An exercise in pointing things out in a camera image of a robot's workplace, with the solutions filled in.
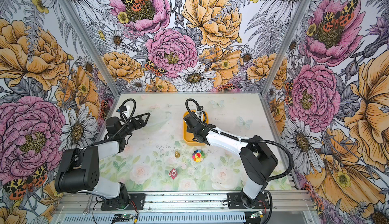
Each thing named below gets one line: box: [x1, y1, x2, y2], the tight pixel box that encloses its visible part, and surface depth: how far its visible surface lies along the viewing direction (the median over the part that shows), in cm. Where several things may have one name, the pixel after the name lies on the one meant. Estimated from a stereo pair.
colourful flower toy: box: [191, 149, 205, 163], surface depth 90 cm
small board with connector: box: [250, 210, 264, 219], surface depth 73 cm
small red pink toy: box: [168, 168, 178, 180], surface depth 80 cm
